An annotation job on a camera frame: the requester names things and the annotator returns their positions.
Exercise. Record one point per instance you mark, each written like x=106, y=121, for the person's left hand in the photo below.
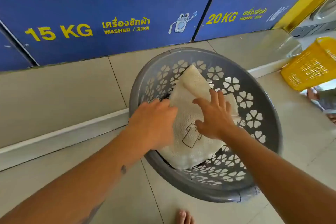
x=153, y=124

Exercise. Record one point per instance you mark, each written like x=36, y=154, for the person's right hand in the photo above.
x=216, y=118

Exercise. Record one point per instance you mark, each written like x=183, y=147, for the white mesh laundry bag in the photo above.
x=189, y=95

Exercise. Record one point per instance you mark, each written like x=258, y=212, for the person's right forearm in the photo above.
x=275, y=179

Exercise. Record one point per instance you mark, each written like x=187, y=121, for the person's left forearm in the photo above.
x=78, y=184

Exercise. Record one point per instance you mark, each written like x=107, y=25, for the grey plastic laundry basket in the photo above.
x=273, y=132

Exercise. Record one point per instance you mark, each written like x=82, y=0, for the person's right foot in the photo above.
x=185, y=218

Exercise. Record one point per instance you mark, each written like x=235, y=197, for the yellow plastic basket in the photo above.
x=307, y=69

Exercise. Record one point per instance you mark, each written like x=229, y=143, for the yellow post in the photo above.
x=309, y=0

